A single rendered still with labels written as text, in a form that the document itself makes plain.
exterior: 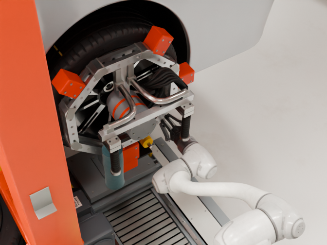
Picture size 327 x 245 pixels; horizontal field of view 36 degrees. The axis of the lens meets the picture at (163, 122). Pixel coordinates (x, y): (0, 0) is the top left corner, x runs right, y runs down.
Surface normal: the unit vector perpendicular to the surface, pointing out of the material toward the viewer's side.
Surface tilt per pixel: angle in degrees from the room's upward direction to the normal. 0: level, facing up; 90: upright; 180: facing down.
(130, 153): 90
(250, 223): 0
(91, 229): 0
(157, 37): 55
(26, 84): 90
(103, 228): 0
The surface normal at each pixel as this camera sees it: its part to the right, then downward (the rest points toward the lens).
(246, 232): 0.08, -0.49
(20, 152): 0.55, 0.64
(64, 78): -0.58, -0.18
